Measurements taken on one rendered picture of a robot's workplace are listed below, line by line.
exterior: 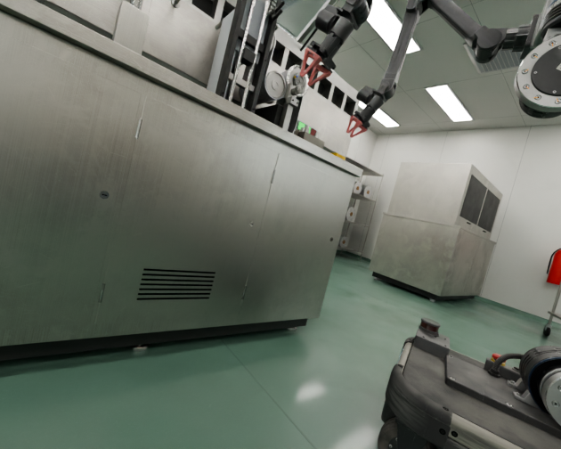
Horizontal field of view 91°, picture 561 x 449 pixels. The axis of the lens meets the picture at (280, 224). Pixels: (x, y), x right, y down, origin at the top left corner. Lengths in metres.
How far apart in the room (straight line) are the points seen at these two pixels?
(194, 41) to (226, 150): 0.81
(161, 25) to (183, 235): 1.04
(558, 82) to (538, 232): 4.44
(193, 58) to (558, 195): 5.02
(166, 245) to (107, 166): 0.28
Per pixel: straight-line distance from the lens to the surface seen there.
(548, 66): 1.10
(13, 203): 0.90
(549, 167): 5.62
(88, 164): 0.89
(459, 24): 1.58
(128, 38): 1.30
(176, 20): 1.68
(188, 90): 0.93
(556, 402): 1.01
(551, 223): 5.43
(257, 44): 1.30
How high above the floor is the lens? 0.60
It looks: 3 degrees down
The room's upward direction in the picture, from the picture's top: 14 degrees clockwise
